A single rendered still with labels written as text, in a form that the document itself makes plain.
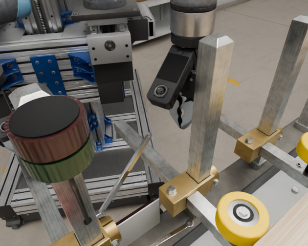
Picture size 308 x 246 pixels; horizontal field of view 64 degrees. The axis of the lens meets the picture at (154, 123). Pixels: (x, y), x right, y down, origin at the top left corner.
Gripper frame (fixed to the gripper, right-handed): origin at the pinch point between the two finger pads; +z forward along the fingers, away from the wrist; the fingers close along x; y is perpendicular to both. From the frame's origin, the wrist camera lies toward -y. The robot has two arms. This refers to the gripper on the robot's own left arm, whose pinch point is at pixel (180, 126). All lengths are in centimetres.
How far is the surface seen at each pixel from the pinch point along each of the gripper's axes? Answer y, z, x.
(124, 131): -0.7, 8.4, 16.3
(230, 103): 146, 92, 23
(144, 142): -9.4, -1.3, 3.1
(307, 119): 41, 16, -26
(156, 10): 272, 66, 179
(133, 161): -13.3, 0.8, 3.4
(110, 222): -24.0, 4.5, 0.7
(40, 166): -32.1, -21.2, -3.8
